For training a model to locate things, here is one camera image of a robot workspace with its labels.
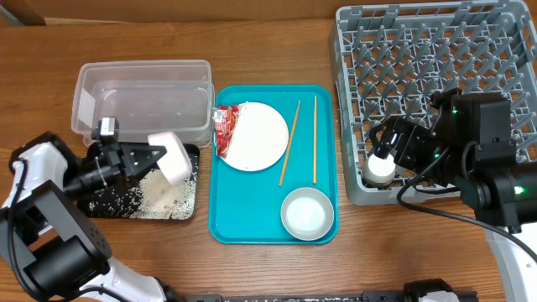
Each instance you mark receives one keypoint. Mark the large white plate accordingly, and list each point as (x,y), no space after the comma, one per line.
(259,138)

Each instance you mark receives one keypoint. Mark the grey bowl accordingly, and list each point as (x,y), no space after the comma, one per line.
(307,214)

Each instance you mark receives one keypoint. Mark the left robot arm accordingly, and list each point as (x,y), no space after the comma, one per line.
(54,250)

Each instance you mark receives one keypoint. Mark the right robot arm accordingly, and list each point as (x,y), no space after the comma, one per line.
(470,150)

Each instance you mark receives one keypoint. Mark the left wooden chopstick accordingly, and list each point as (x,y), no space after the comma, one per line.
(291,137)

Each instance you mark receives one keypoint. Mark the grey dish rack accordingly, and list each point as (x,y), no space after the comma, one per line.
(386,61)

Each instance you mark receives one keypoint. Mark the teal serving tray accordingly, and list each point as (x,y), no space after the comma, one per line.
(244,207)

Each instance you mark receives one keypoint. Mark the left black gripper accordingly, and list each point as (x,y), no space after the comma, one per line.
(117,154)

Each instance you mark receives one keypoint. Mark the clear plastic bin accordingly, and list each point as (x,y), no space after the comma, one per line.
(146,97)

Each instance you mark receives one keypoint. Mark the white cup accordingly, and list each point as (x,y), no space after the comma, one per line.
(379,172)

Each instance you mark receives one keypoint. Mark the wooden chopstick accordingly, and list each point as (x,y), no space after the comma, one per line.
(315,141)
(291,137)

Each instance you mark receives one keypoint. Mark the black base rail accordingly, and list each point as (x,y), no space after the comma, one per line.
(365,296)

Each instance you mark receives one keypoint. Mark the pink bowl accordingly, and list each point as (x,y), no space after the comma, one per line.
(175,164)

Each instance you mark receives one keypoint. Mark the right wooden chopstick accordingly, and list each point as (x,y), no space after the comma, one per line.
(315,141)

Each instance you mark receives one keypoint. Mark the black rectangular tray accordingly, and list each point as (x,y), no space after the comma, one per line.
(184,209)

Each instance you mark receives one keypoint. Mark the red sauce packet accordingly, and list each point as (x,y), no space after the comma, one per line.
(225,120)

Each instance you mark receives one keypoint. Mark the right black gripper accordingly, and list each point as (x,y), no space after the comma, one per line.
(412,133)

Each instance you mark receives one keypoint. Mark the spilled rice pile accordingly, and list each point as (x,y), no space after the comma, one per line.
(163,199)

